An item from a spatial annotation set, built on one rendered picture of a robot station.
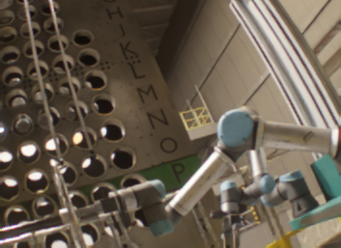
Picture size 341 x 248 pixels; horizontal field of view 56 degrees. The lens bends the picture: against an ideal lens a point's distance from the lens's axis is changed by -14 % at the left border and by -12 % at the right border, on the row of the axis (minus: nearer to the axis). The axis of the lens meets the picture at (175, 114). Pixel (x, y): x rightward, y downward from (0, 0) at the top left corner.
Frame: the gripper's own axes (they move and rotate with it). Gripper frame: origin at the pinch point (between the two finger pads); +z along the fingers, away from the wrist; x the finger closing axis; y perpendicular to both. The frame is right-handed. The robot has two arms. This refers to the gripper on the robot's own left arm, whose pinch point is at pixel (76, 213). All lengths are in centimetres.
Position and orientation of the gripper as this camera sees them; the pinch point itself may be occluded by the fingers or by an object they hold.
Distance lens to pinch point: 118.8
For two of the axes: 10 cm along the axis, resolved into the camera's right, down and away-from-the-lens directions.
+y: -3.2, -9.3, 1.6
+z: -8.9, 2.3, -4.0
